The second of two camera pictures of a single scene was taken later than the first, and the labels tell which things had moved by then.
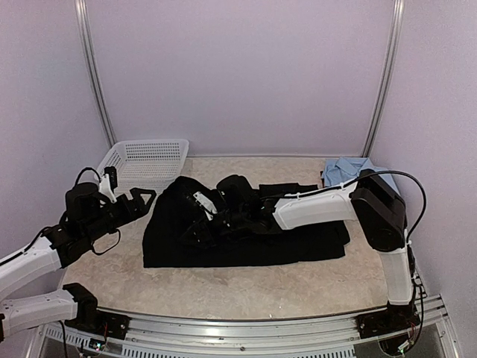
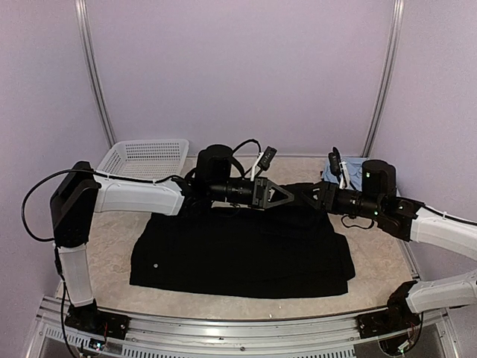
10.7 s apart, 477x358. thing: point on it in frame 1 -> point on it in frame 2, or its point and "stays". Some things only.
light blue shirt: (343, 169) stays
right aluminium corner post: (396, 30) stays
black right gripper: (200, 228) -> (319, 203)
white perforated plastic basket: (149, 164) stays
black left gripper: (129, 212) -> (262, 192)
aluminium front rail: (327, 336) stays
